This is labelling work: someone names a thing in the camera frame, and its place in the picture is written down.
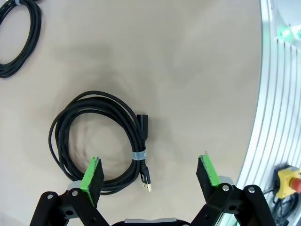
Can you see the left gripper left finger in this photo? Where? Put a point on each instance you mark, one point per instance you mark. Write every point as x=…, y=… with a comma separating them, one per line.
x=91, y=179

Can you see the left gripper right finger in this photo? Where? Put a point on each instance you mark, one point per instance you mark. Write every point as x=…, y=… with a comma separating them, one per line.
x=207, y=179

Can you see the yellow emergency stop button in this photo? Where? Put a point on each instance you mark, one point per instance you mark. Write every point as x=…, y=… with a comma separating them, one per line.
x=285, y=181

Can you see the white ribbed object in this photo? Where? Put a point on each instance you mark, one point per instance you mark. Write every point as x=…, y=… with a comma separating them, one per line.
x=270, y=94

